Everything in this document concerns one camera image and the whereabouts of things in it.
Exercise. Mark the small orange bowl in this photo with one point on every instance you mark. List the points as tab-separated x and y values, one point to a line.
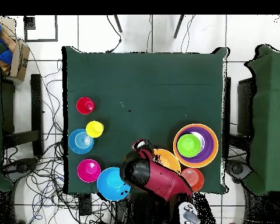
196	179

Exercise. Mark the black bench stand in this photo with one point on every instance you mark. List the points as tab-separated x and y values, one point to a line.
36	105

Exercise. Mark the yellow cup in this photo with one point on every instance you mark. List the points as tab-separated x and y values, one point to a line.
94	129

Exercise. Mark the cardboard box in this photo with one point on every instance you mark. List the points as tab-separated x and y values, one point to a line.
19	60

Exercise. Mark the red cup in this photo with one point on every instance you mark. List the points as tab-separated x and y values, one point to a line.
84	106

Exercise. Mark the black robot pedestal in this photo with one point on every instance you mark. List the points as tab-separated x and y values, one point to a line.
140	210

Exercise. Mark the deep blue bowl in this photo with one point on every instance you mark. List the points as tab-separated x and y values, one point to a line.
109	184

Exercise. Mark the black power box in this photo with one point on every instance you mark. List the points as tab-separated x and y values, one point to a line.
85	205

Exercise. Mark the black tripod leg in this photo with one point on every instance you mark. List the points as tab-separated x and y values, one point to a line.
178	26
117	23

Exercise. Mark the dark green tablecloth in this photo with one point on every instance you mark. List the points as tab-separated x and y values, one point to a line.
130	77

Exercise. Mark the purple bowl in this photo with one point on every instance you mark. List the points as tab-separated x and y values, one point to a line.
210	145

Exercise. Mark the small pink bowl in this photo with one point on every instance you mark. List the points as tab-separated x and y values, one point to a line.
88	171

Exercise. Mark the small green bowl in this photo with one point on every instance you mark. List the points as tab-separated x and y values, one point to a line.
189	145

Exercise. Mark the black pedestal foot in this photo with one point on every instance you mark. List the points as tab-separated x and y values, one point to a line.
236	168
21	166

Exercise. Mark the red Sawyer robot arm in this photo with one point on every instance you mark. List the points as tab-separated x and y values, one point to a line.
161	179

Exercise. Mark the shallow blue bowl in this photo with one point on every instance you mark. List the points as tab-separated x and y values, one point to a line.
80	145

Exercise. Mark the black square floor frame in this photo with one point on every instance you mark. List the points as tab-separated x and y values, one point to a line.
40	40

